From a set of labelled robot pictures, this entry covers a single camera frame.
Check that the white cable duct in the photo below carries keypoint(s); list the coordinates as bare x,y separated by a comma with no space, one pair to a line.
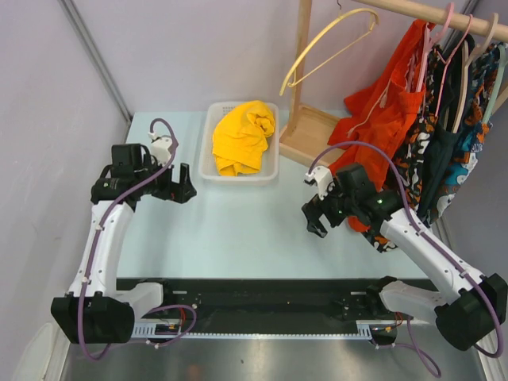
362,331

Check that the white plastic basket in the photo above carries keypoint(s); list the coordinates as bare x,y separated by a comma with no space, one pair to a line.
270,159

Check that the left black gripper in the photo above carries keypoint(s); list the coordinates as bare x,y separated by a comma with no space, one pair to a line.
179,192

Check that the mint green hanger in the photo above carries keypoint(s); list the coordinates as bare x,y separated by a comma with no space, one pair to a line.
497,83

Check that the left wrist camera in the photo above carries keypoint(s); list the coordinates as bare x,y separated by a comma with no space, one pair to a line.
162,148

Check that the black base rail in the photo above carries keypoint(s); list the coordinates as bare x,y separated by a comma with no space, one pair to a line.
275,306

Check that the black orange patterned shorts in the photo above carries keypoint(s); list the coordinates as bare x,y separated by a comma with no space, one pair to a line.
414,154

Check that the wooden clothes rack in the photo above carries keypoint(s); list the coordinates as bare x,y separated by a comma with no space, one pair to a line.
308,129

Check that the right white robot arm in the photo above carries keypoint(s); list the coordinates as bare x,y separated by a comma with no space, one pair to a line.
465,306

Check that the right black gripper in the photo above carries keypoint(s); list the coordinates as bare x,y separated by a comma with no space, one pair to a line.
313,209

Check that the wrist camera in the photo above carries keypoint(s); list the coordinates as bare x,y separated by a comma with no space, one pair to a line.
162,148
322,178

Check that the yellow shorts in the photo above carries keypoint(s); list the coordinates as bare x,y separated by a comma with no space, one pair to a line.
240,139

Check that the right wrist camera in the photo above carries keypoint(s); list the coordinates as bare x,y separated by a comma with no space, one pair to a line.
322,178

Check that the beige hanger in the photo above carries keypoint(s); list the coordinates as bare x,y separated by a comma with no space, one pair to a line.
469,67

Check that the blue patterned shorts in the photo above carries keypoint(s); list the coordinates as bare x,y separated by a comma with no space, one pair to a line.
472,133

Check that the yellow clothes hanger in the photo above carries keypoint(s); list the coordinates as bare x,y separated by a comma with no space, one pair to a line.
342,33

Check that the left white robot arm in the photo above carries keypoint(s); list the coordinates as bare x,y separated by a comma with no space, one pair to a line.
93,311

